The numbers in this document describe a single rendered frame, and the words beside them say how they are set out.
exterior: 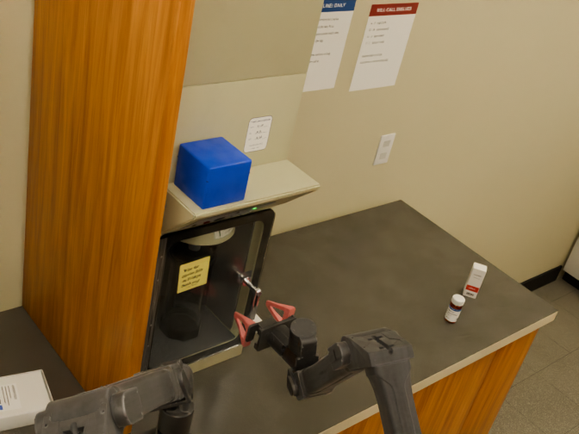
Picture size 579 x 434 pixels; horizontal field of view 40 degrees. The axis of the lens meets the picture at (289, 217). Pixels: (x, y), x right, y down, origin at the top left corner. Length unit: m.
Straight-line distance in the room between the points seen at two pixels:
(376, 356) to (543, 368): 2.80
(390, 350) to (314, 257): 1.21
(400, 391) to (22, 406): 0.86
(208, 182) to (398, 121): 1.37
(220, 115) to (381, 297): 1.02
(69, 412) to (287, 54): 0.87
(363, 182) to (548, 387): 1.60
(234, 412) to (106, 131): 0.74
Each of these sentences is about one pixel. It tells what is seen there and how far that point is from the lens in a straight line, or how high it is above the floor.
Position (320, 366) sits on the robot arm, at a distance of 1.54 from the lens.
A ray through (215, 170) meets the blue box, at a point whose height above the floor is 1.59.
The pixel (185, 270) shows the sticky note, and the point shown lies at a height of 1.29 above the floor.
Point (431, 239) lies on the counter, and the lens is 2.72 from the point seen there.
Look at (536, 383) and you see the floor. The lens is 3.90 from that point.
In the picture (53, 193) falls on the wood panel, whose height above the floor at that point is 1.35.
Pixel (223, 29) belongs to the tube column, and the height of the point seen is 1.81.
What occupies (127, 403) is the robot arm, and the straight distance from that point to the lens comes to 0.96.
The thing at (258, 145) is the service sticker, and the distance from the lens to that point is 1.63.
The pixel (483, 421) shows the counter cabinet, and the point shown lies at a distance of 2.85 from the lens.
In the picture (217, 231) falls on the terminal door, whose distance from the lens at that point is 1.67.
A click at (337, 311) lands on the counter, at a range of 2.25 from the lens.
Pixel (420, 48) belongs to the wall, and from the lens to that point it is 2.62.
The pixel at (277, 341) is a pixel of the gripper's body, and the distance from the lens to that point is 1.75.
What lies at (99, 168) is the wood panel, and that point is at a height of 1.51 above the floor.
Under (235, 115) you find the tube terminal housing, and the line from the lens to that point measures 1.55.
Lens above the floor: 2.28
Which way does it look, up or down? 31 degrees down
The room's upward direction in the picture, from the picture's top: 14 degrees clockwise
